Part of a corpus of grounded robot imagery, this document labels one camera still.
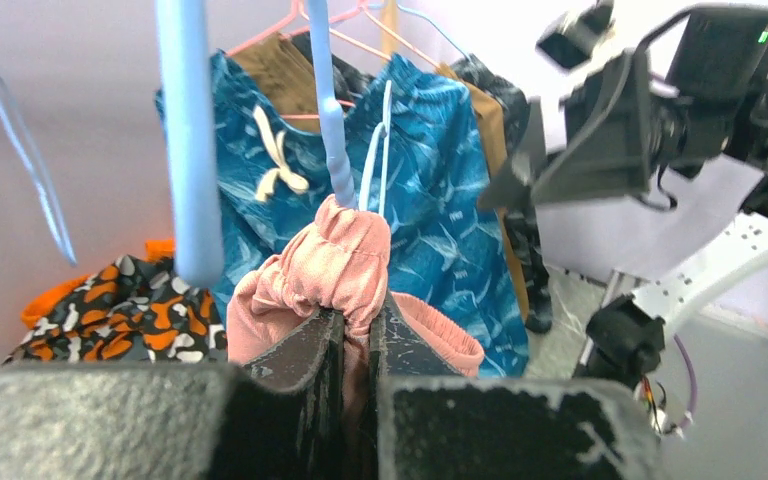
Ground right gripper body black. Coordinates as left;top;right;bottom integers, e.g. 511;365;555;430
560;49;651;158

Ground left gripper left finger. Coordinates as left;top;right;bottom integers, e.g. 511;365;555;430
0;310;343;479

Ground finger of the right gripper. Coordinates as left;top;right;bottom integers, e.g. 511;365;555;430
529;142;651;204
477;97;547;210

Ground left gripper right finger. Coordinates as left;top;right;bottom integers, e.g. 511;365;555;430
367;294;665;480

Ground pink shorts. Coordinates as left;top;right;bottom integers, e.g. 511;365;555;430
226;193;486;480

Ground light blue wire hanger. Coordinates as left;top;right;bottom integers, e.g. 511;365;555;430
155;0;358;288

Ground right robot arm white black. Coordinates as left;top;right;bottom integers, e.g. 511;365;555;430
478;1;768;388

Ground blue hanger with grey shorts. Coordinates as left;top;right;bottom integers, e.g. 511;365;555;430
396;1;471;64

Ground blue shark print shorts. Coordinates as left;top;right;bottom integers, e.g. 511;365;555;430
210;53;529;377

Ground orange camouflage shorts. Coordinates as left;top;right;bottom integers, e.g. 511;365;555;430
6;239;228;363

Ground pink hanger with brown shorts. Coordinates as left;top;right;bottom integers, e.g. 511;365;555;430
357;0;439;69

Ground brown shorts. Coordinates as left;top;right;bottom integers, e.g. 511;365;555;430
230;34;531;322

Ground pink hanger with blue shorts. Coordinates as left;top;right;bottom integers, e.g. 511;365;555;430
224;0;395;122

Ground blue hanger on left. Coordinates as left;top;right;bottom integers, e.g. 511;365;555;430
0;76;78;267

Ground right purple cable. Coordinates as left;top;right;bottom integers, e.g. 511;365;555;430
672;334;698;432

